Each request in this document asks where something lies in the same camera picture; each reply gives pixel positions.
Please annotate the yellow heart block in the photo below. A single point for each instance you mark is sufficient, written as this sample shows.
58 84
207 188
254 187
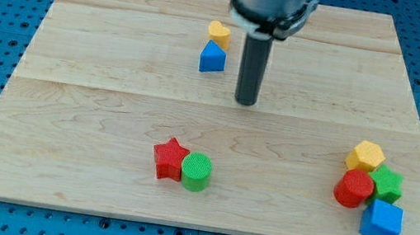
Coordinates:
220 34

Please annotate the blue cube block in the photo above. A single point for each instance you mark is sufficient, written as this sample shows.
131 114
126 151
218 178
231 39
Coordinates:
381 218

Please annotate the yellow hexagon block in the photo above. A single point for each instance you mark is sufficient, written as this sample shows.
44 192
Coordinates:
365 156

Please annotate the green star block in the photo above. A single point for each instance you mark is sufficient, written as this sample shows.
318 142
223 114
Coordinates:
387 185

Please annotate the green cylinder block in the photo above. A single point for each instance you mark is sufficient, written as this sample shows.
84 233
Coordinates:
196 170

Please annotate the wooden board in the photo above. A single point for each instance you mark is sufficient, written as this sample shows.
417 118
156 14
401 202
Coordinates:
103 81

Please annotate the blue triangle block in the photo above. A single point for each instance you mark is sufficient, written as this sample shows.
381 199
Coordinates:
212 58

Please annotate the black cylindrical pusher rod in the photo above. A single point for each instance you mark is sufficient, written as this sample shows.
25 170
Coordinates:
253 65

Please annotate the red cylinder block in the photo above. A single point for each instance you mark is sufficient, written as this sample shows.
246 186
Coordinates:
354 188

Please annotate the red star block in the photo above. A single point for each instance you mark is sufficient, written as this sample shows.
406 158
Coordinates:
168 159

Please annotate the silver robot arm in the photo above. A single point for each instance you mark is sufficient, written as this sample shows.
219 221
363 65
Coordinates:
264 21

